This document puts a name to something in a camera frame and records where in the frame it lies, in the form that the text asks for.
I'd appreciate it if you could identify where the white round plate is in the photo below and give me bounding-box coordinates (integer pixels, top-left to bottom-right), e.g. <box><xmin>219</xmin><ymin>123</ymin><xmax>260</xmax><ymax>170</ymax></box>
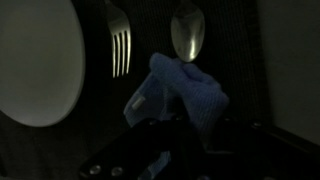
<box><xmin>0</xmin><ymin>0</ymin><xmax>85</xmax><ymax>127</ymax></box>

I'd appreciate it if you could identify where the dark woven placemat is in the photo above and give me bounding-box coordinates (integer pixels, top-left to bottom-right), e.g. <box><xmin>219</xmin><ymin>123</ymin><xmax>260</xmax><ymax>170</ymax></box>
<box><xmin>0</xmin><ymin>0</ymin><xmax>272</xmax><ymax>180</ymax></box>

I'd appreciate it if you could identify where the silver spoon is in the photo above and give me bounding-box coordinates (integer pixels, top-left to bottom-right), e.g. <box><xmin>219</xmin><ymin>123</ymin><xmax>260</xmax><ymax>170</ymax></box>
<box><xmin>170</xmin><ymin>0</ymin><xmax>205</xmax><ymax>62</ymax></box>

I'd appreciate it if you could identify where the silver fork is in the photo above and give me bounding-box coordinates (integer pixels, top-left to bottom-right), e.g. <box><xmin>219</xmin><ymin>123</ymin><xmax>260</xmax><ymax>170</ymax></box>
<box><xmin>104</xmin><ymin>0</ymin><xmax>132</xmax><ymax>78</ymax></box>

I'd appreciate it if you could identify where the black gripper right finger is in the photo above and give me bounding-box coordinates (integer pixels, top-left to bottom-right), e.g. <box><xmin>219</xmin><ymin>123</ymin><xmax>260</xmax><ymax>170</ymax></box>
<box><xmin>195</xmin><ymin>118</ymin><xmax>320</xmax><ymax>180</ymax></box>

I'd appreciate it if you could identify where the blue towel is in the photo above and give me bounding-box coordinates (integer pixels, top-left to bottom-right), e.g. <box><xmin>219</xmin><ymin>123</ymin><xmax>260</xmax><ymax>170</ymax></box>
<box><xmin>124</xmin><ymin>53</ymin><xmax>229</xmax><ymax>136</ymax></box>

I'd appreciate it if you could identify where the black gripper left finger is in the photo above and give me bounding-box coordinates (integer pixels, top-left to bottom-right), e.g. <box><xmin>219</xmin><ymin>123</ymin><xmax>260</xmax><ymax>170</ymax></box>
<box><xmin>78</xmin><ymin>118</ymin><xmax>189</xmax><ymax>180</ymax></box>

